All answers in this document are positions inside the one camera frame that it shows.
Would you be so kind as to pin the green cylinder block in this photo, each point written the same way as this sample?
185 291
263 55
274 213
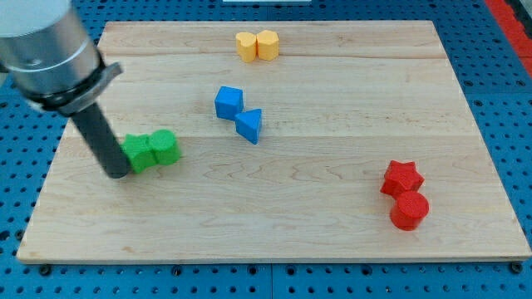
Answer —
165 147

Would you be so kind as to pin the yellow hexagon block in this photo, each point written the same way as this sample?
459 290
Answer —
268 45

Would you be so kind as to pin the red cylinder block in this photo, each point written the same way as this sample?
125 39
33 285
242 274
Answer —
409 210

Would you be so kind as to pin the yellow heart block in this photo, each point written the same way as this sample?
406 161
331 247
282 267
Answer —
246 45

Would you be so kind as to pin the red star block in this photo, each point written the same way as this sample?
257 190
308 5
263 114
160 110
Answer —
401 177

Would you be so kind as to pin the blue cube block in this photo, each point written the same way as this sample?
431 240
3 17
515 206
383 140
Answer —
228 102

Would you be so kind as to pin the blue triangle block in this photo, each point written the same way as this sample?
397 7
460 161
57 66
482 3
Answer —
248 124

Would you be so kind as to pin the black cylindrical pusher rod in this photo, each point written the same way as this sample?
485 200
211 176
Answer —
97 133

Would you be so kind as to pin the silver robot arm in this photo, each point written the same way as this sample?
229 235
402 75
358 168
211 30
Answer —
51 57

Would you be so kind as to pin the green star block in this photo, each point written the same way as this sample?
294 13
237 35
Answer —
138 152

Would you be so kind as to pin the wooden board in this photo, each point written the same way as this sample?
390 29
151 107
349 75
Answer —
339 102

